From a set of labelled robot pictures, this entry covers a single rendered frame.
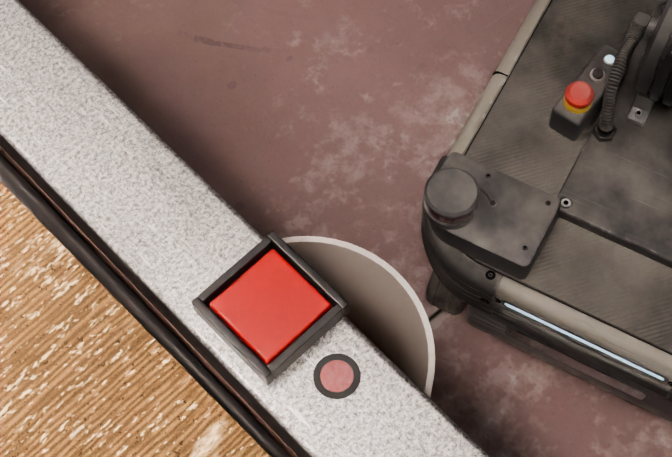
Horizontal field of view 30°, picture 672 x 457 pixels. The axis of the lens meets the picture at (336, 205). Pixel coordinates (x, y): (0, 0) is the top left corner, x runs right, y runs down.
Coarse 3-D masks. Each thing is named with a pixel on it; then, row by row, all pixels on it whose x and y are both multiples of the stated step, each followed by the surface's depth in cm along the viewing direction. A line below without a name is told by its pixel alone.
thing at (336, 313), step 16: (272, 240) 87; (256, 256) 86; (288, 256) 86; (240, 272) 86; (304, 272) 86; (208, 288) 85; (224, 288) 86; (320, 288) 85; (192, 304) 85; (208, 304) 86; (336, 304) 84; (208, 320) 84; (320, 320) 84; (336, 320) 85; (224, 336) 84; (304, 336) 83; (320, 336) 85; (240, 352) 83; (288, 352) 83; (304, 352) 84; (256, 368) 83; (272, 368) 82
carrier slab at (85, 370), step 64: (0, 192) 88; (0, 256) 86; (64, 256) 86; (0, 320) 84; (64, 320) 84; (128, 320) 84; (0, 384) 82; (64, 384) 82; (128, 384) 82; (192, 384) 82; (0, 448) 80; (64, 448) 80; (128, 448) 80; (192, 448) 80; (256, 448) 80
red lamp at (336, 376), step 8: (336, 360) 84; (328, 368) 84; (336, 368) 84; (344, 368) 84; (320, 376) 84; (328, 376) 84; (336, 376) 84; (344, 376) 84; (352, 376) 84; (328, 384) 84; (336, 384) 84; (344, 384) 84
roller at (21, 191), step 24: (0, 168) 92; (24, 192) 91; (48, 216) 90; (72, 240) 89; (96, 264) 88; (120, 288) 87; (144, 312) 87; (168, 336) 86; (192, 360) 85; (216, 384) 84; (240, 408) 84; (264, 432) 83; (288, 456) 83
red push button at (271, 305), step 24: (264, 264) 86; (288, 264) 86; (240, 288) 85; (264, 288) 85; (288, 288) 85; (312, 288) 85; (216, 312) 85; (240, 312) 85; (264, 312) 85; (288, 312) 84; (312, 312) 84; (240, 336) 84; (264, 336) 84; (288, 336) 84; (264, 360) 83
